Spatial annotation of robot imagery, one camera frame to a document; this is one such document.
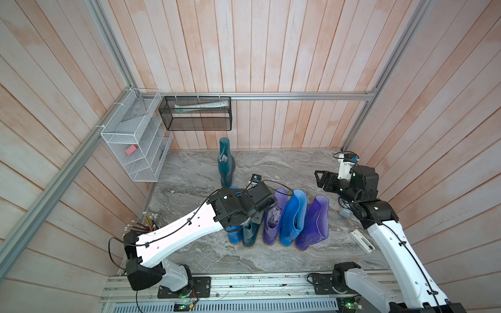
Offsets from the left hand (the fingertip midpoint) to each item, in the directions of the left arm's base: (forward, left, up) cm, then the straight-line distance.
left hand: (252, 211), depth 68 cm
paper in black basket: (+48, +33, +11) cm, 59 cm away
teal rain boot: (+23, +11, 0) cm, 25 cm away
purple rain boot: (-7, -21, +2) cm, 22 cm away
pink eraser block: (+27, +52, +4) cm, 59 cm away
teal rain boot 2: (-8, +1, +2) cm, 8 cm away
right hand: (+15, -28, +4) cm, 32 cm away
